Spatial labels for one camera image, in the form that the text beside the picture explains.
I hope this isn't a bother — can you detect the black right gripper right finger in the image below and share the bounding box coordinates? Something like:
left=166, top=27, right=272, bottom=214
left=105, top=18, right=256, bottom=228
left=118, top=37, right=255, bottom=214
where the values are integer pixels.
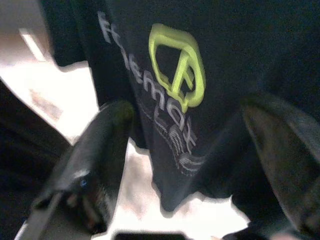
left=241, top=94, right=320, bottom=236

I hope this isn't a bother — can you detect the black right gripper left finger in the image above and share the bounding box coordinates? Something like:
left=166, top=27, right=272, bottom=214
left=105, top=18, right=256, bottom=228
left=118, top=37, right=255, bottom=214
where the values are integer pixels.
left=22, top=99, right=136, bottom=236

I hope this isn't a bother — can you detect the dark t-shirt lime logo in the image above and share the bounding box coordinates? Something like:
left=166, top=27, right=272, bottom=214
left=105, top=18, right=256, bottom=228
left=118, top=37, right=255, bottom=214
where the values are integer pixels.
left=41, top=0, right=320, bottom=226

